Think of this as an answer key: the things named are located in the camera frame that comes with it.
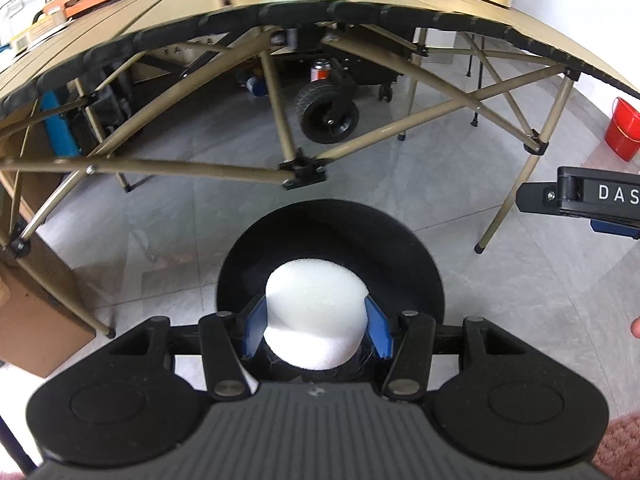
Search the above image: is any white foam roll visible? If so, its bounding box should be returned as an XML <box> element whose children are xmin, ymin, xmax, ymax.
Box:
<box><xmin>264</xmin><ymin>258</ymin><xmax>372</xmax><ymax>371</ymax></box>

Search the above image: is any blue plastic case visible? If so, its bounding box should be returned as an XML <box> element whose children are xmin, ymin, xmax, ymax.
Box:
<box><xmin>40</xmin><ymin>91</ymin><xmax>81</xmax><ymax>158</ymax></box>

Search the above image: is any red bucket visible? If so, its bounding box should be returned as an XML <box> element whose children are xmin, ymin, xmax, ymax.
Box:
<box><xmin>605</xmin><ymin>97</ymin><xmax>640</xmax><ymax>162</ymax></box>

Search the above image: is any blue bottle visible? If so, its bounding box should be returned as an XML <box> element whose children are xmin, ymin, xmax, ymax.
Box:
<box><xmin>239</xmin><ymin>69</ymin><xmax>267</xmax><ymax>97</ymax></box>

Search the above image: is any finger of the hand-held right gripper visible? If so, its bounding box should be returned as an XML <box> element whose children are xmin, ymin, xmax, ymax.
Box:
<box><xmin>517</xmin><ymin>181</ymin><xmax>561</xmax><ymax>213</ymax></box>
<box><xmin>590</xmin><ymin>219</ymin><xmax>640</xmax><ymax>239</ymax></box>

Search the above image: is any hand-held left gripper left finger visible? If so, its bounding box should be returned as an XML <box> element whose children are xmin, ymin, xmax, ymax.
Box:
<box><xmin>107</xmin><ymin>295</ymin><xmax>268</xmax><ymax>402</ymax></box>

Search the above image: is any pink fluffy cloth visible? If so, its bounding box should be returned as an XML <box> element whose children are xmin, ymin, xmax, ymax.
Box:
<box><xmin>597</xmin><ymin>410</ymin><xmax>640</xmax><ymax>480</ymax></box>

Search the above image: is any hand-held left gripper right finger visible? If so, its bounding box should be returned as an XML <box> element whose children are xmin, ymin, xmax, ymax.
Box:
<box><xmin>364</xmin><ymin>297</ymin><xmax>532</xmax><ymax>403</ymax></box>

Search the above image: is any black wagon wheel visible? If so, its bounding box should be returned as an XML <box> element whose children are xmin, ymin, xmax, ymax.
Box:
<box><xmin>295</xmin><ymin>82</ymin><xmax>361</xmax><ymax>145</ymax></box>

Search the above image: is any black trash bin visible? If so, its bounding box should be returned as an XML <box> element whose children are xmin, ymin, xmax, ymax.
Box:
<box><xmin>216</xmin><ymin>199</ymin><xmax>446</xmax><ymax>386</ymax></box>

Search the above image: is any khaki folding table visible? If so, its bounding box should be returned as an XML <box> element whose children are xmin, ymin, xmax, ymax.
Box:
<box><xmin>0</xmin><ymin>0</ymin><xmax>640</xmax><ymax>338</ymax></box>

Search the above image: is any black wagon frame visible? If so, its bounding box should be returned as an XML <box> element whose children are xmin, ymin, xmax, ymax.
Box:
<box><xmin>320</xmin><ymin>27</ymin><xmax>416</xmax><ymax>86</ymax></box>

